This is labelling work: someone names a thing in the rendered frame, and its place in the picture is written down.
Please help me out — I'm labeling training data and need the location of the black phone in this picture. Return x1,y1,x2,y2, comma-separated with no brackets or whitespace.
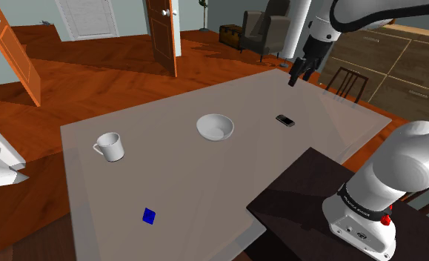
275,113,296,128

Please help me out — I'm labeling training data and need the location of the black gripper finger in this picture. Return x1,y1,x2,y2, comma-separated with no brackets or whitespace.
302,64,319,82
287,56,307,88

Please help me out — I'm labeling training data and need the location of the dark wooden chair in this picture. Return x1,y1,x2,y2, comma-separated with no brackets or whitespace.
324,66,369,105

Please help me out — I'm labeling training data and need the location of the white bowl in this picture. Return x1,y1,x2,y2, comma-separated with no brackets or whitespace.
196,113,235,142

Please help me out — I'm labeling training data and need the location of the white mug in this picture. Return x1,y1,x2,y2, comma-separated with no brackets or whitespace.
92,132,125,163

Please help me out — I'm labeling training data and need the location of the dark wooden trunk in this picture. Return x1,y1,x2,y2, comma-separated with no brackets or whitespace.
219,24,245,50

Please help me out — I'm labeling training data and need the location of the orange wooden door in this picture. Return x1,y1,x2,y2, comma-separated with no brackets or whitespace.
0,0,42,108
145,0,178,79

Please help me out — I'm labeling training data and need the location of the dark robot stand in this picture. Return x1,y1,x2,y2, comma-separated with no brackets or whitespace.
246,146,429,261

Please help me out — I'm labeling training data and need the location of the white panel door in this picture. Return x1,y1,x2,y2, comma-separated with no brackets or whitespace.
53,0,120,42

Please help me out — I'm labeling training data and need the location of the wooden chest of drawers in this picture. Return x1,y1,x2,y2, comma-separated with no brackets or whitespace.
318,23,429,128

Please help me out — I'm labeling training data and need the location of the thin potted plant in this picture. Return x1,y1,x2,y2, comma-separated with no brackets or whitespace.
198,0,210,33

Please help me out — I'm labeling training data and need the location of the dark grey armchair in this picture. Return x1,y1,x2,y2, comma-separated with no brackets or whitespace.
239,0,292,63

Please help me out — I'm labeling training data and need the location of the blue flat square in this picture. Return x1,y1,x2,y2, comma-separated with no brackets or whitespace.
142,207,156,225

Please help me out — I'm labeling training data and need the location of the white floor lamp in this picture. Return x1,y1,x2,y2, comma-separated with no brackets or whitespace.
278,0,313,69

